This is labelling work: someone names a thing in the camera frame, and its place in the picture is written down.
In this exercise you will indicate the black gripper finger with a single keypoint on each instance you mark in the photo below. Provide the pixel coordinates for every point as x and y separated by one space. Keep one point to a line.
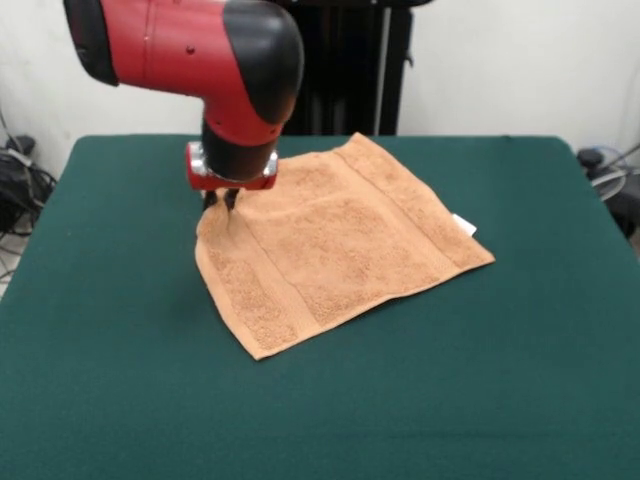
230 202
210 200

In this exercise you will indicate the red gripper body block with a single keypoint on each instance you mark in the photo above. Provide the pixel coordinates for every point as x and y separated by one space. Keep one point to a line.
225 184

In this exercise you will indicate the tan terry towel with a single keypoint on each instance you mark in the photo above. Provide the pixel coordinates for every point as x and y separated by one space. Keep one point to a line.
350 240

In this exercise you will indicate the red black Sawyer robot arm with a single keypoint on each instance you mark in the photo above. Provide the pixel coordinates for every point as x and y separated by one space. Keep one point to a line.
200 60

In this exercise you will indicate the dark green table cloth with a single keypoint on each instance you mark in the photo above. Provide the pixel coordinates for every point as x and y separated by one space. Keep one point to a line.
150 400

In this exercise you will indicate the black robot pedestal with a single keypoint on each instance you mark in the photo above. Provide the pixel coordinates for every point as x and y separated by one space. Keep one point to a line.
350 70

